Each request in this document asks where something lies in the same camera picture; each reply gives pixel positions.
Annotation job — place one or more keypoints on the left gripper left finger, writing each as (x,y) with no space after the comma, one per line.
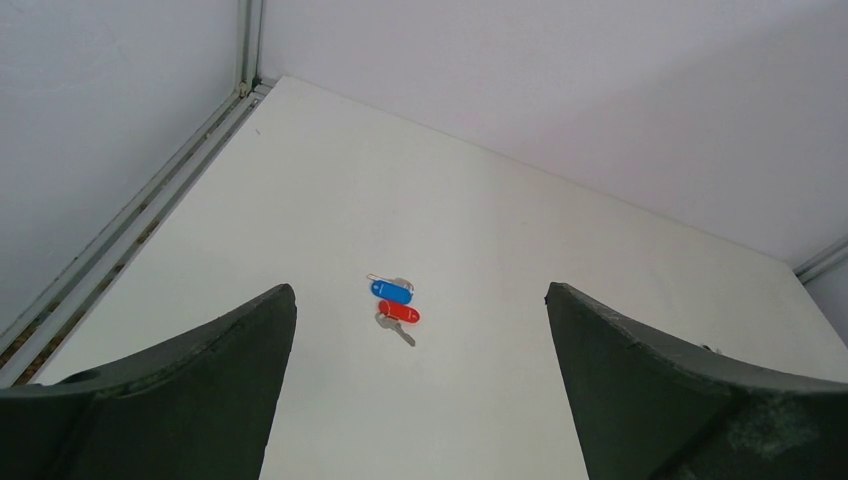
(197,406)

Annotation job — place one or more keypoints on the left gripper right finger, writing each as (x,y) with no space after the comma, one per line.
(648,405)

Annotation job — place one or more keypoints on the red capped key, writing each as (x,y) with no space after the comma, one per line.
(393,316)

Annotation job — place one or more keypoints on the blue capped key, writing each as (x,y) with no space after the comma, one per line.
(397,290)

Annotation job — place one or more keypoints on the left aluminium floor rail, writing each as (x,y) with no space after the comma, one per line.
(34,337)

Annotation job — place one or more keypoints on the right aluminium frame post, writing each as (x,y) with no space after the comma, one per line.
(823,262)

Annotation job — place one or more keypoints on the aluminium frame post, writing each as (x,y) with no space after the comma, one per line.
(823,262)
(249,32)

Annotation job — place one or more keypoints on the left aluminium frame post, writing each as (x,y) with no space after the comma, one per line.
(249,32)

